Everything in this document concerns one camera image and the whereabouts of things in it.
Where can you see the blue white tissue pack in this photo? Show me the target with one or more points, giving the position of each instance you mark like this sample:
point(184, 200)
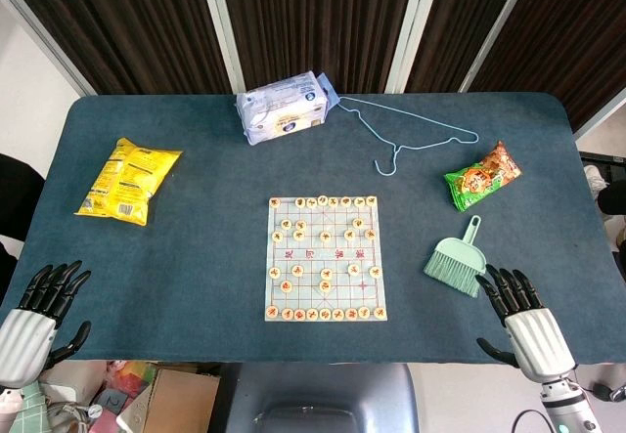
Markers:
point(283, 110)

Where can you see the white partition post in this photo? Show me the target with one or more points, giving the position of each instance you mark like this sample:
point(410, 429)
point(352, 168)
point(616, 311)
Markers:
point(49, 44)
point(494, 27)
point(413, 27)
point(222, 27)

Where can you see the white shoe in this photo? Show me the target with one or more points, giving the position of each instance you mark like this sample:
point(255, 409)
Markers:
point(594, 181)

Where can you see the colourful foam block pile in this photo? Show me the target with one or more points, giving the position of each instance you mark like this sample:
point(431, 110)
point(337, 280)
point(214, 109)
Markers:
point(124, 379)

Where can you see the dark brown slatted partition panel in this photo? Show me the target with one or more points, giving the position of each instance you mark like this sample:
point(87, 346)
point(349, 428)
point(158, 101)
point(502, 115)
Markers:
point(132, 22)
point(572, 27)
point(318, 17)
point(455, 17)

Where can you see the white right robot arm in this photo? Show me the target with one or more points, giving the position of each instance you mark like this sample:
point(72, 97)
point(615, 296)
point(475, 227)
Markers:
point(569, 403)

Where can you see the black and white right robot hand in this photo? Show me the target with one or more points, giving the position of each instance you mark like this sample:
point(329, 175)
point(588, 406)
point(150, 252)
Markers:
point(538, 342)

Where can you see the Chinese chess board with pieces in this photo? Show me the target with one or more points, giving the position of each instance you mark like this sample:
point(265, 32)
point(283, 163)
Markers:
point(337, 257)

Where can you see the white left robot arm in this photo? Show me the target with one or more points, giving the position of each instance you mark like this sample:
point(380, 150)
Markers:
point(9, 400)

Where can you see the green and brown snack bag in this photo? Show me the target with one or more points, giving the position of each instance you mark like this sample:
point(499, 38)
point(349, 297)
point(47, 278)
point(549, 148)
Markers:
point(481, 176)

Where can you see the yellow snack bag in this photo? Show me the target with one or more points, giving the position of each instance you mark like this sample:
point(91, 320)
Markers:
point(127, 179)

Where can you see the brown cardboard box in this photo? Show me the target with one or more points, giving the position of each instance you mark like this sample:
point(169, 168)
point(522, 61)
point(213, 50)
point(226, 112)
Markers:
point(181, 399)

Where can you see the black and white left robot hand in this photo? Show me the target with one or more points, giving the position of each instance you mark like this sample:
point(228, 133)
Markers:
point(24, 335)

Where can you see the black chair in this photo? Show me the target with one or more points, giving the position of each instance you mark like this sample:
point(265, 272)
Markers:
point(19, 193)

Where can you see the round wooden chess piece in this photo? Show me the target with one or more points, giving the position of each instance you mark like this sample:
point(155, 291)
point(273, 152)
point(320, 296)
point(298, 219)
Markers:
point(272, 312)
point(325, 285)
point(297, 270)
point(337, 314)
point(349, 235)
point(287, 314)
point(311, 202)
point(312, 314)
point(299, 234)
point(333, 202)
point(370, 233)
point(350, 314)
point(275, 203)
point(358, 222)
point(325, 314)
point(326, 273)
point(286, 286)
point(360, 202)
point(325, 236)
point(277, 235)
point(378, 312)
point(353, 270)
point(371, 201)
point(363, 312)
point(299, 314)
point(375, 272)
point(300, 225)
point(286, 224)
point(323, 200)
point(275, 272)
point(346, 201)
point(299, 202)

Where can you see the mint green hand brush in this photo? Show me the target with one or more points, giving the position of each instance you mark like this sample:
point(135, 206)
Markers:
point(457, 262)

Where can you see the dark blue tablecloth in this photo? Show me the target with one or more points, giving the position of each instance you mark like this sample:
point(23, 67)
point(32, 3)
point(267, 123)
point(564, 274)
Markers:
point(220, 257)

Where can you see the green checked cloth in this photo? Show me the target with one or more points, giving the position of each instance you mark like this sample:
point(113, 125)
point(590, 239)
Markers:
point(29, 411)

